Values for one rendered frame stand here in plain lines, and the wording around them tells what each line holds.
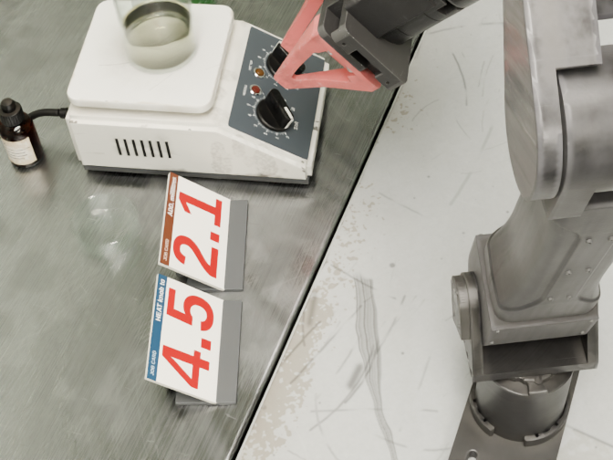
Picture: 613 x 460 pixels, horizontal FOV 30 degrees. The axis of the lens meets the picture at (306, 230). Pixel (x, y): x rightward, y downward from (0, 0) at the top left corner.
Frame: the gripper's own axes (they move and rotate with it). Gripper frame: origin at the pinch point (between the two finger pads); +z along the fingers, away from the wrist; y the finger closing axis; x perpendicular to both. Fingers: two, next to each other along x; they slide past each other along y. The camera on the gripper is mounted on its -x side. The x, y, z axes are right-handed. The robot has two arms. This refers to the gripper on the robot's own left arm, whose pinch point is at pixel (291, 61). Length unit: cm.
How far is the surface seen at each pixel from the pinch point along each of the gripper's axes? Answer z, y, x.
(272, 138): 7.3, 0.1, 5.3
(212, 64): 8.6, -3.8, -1.1
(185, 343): 11.5, 18.7, 4.6
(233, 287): 11.1, 12.1, 7.6
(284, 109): 5.7, -1.8, 4.7
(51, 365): 20.9, 20.3, -0.3
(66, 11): 28.6, -18.5, -6.2
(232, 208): 12.3, 4.4, 6.6
